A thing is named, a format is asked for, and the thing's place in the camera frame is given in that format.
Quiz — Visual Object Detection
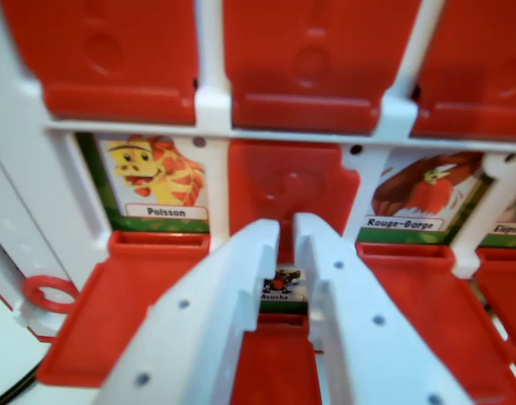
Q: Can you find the Elephant picture card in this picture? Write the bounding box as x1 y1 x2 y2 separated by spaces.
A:
479 180 516 250

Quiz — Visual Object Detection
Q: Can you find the Poisson picture card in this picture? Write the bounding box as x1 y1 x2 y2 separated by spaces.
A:
76 132 212 234

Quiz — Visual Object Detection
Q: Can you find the Mouche picture card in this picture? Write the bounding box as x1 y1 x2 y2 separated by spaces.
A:
257 267 308 316

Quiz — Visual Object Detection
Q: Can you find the long black cable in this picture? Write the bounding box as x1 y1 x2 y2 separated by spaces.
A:
0 366 46 405

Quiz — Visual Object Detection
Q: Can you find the red and white game board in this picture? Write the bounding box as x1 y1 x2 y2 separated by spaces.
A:
0 0 516 405

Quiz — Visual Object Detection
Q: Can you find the Rouge-Gorge picture card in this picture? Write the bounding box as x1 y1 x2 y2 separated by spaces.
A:
355 150 495 246

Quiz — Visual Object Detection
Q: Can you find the red board flap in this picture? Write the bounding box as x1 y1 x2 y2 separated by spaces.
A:
472 247 516 365
230 314 325 405
227 140 361 265
355 242 516 405
411 0 516 138
36 229 212 388
222 0 423 135
0 0 199 127

